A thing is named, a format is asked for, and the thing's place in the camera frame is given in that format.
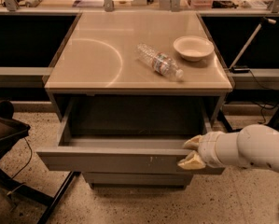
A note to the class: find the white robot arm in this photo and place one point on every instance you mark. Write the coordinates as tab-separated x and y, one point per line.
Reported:
254	146

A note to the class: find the white bowl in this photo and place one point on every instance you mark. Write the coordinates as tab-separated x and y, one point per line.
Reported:
193	48

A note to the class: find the black chair left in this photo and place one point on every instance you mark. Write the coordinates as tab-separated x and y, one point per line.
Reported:
12	131

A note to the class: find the clear plastic water bottle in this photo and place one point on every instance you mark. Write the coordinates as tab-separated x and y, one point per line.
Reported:
159	61

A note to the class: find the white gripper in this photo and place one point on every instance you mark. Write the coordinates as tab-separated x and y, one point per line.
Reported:
208	149

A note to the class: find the grey drawer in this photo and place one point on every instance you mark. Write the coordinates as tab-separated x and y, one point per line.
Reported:
137	179
135	135

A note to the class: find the white rod with stand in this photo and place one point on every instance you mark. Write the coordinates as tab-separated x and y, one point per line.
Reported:
263	21

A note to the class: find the grey top drawer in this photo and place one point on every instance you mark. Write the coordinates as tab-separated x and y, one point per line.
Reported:
135	135

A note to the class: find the grey drawer cabinet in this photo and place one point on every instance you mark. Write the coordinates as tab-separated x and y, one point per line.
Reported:
100	59

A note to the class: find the black wheeled stand base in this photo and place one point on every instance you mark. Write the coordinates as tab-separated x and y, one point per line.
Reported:
235	115

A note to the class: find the grey bottom drawer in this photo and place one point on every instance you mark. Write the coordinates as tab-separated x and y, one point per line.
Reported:
137	179

